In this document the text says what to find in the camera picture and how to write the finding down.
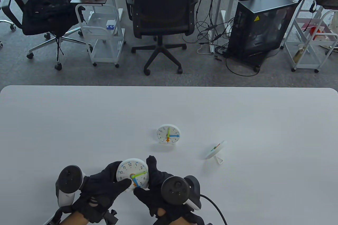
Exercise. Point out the person's left hand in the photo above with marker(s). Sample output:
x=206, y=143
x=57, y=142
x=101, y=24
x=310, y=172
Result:
x=100, y=185

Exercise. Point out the person's right hand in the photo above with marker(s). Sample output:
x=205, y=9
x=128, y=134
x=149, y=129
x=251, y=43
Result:
x=153, y=182

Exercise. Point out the white teaching clock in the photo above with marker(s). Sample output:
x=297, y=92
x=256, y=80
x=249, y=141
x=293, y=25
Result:
x=163, y=132
x=129, y=168
x=216, y=151

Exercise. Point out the person's left forearm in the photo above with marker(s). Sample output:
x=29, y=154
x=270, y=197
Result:
x=75, y=219

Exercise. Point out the black white right hand controller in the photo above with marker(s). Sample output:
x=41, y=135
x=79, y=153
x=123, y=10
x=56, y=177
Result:
x=175, y=190

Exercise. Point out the black white hand controller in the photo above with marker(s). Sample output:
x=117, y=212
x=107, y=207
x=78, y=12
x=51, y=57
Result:
x=70, y=180
x=175, y=190

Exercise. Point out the black white left hand controller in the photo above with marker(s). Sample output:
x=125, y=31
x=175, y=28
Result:
x=70, y=180

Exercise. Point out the white power strip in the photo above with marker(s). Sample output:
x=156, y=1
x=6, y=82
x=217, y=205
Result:
x=211, y=49

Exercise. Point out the blue white box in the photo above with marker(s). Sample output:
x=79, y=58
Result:
x=111, y=25

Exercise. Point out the black bag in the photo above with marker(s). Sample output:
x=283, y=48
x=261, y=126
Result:
x=45, y=16

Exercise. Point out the black office chair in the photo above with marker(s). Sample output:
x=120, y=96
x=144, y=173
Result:
x=163, y=3

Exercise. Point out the chrome office chair base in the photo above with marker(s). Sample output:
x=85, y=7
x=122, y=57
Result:
x=10, y=25

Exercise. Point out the white cart with dark top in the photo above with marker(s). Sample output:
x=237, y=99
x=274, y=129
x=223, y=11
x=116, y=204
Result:
x=87, y=0

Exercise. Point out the clear bottle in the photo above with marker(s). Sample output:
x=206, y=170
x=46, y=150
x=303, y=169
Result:
x=298, y=55

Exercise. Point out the black computer tower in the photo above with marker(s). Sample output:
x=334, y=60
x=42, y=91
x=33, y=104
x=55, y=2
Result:
x=264, y=24

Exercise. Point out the red orange box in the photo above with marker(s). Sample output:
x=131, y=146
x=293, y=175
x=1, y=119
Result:
x=317, y=30

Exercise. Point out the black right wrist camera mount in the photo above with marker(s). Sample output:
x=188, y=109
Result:
x=161, y=221

